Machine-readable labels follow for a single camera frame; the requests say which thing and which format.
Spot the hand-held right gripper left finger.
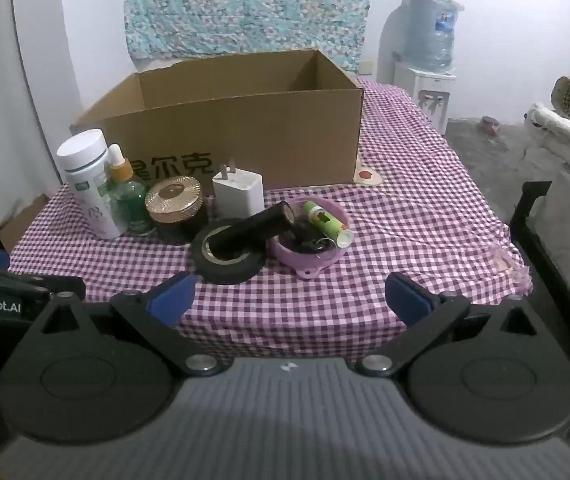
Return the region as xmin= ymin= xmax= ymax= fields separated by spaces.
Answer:
xmin=39 ymin=272 xmax=226 ymax=377

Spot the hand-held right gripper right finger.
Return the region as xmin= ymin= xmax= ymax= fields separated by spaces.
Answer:
xmin=356 ymin=271 xmax=539 ymax=377

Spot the black tape roll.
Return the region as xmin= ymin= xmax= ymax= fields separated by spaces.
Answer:
xmin=191 ymin=218 xmax=267 ymax=286

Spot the green dropper bottle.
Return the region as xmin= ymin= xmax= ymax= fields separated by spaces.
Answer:
xmin=108 ymin=144 xmax=157 ymax=237

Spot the black cylinder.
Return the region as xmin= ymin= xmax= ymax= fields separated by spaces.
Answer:
xmin=207 ymin=201 xmax=296 ymax=262

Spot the pink plastic bowl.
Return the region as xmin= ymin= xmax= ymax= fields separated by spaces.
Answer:
xmin=270 ymin=197 xmax=353 ymax=281

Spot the gold-lidded black jar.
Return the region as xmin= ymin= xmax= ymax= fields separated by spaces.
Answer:
xmin=145 ymin=176 xmax=209 ymax=246

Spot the green tube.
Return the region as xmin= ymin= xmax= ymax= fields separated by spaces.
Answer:
xmin=302 ymin=201 xmax=354 ymax=249

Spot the white plug charger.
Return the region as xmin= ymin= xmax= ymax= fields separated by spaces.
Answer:
xmin=212 ymin=159 xmax=266 ymax=221

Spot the white pill bottle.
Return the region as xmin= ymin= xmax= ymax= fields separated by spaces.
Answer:
xmin=56 ymin=129 xmax=127 ymax=240

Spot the brown cardboard box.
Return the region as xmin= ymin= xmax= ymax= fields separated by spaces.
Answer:
xmin=70 ymin=49 xmax=365 ymax=197

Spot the flat cardboard piece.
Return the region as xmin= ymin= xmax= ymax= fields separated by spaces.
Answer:
xmin=0 ymin=194 xmax=51 ymax=254

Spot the purple checked tablecloth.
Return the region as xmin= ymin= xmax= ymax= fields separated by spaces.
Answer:
xmin=8 ymin=79 xmax=534 ymax=361

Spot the small black object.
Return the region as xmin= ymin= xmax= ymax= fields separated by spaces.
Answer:
xmin=290 ymin=220 xmax=338 ymax=257

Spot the white fluffy blanket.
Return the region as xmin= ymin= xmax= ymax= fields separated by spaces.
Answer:
xmin=525 ymin=102 xmax=570 ymax=196

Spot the blue water jug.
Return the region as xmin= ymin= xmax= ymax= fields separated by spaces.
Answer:
xmin=399 ymin=0 xmax=460 ymax=72

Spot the black metal frame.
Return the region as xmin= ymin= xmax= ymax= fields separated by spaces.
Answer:
xmin=509 ymin=180 xmax=570 ymax=361

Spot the floral wall cloth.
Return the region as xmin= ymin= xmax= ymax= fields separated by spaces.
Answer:
xmin=122 ymin=0 xmax=392 ymax=74

